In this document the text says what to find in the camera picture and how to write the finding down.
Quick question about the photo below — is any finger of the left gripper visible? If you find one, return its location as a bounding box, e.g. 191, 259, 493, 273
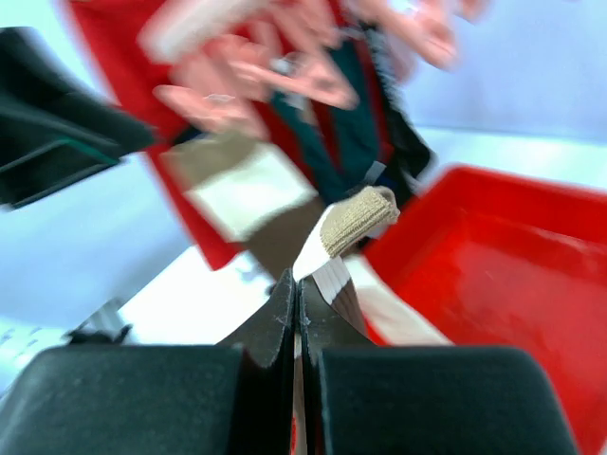
1, 27, 156, 209

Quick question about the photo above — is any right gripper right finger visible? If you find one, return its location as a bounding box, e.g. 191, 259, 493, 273
298, 279, 578, 454

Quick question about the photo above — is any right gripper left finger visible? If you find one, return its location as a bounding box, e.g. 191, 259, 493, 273
1, 271, 297, 454

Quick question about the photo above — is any pink round clip hanger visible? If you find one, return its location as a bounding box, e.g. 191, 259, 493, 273
138, 1, 486, 139

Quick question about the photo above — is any brown beige striped sock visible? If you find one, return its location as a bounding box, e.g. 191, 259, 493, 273
162, 130, 325, 279

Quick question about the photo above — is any black sports sock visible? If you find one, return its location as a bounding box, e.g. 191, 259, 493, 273
359, 21, 434, 207

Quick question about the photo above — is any teal christmas sock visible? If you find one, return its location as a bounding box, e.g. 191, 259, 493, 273
270, 40, 381, 204

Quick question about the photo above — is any red hanging cloth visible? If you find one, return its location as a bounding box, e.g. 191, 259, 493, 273
61, 0, 399, 271

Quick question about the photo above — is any red plastic tray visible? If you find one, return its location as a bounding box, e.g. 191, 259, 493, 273
365, 166, 606, 454

